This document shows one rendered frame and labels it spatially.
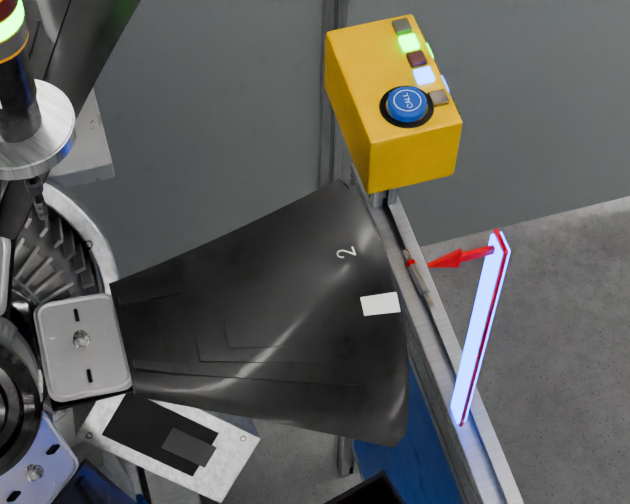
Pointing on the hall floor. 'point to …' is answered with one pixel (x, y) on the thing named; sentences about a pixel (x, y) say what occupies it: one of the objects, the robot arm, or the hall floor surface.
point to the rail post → (345, 456)
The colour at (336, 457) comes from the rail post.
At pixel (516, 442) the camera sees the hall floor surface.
